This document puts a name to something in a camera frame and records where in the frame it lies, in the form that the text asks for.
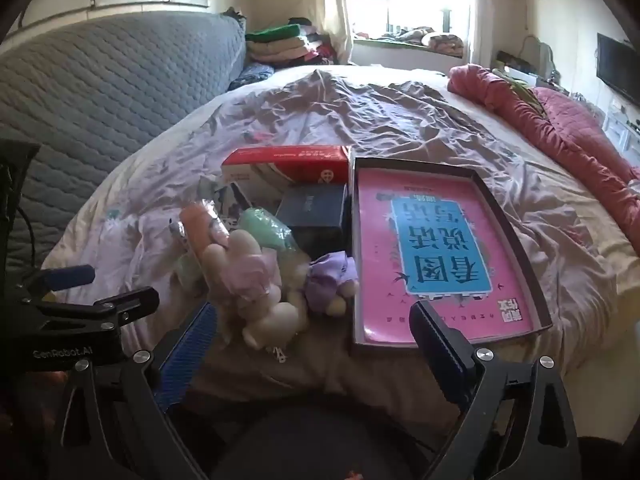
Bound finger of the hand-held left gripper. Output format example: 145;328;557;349
24;286;162;332
14;265;97;307

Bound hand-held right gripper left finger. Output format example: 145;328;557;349
50;302;218;480

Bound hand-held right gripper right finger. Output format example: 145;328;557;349
407;300;581;480

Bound brown cardboard tray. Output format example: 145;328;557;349
348;147;553;359

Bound pale green floral tissue packet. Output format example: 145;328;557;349
175;252;208;296

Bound orange tissue packet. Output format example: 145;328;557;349
179;200;233;261

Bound plush toy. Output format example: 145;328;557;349
205;230;306;351
302;252;361;317

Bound blue white tissue packet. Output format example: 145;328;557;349
200;177;251;221

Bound mint green tissue packet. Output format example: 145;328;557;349
239;207;291;251

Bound pink book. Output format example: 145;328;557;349
356;167;533;346

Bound dark grey box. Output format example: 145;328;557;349
276;183;348;261

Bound grey quilted headboard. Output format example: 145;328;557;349
0;12;247;271

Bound red tissue box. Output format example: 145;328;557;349
221;145;351;211

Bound red quilt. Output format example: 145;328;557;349
446;64;640;256

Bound mauve bed sheet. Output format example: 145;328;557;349
42;65;640;411

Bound blue patterned cloth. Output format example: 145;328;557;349
227;62;273;92

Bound green patterned cloth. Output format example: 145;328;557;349
492;67;541;111

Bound white cabinet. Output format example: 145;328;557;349
602;100;640;151

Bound stack of folded clothes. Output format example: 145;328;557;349
245;22;341;66

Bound clothes on windowsill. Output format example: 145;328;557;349
385;25;466;53

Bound black television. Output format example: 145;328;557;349
596;32;640;111

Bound cream curtain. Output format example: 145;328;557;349
320;0;353;63

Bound black cable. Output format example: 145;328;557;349
7;162;37;261

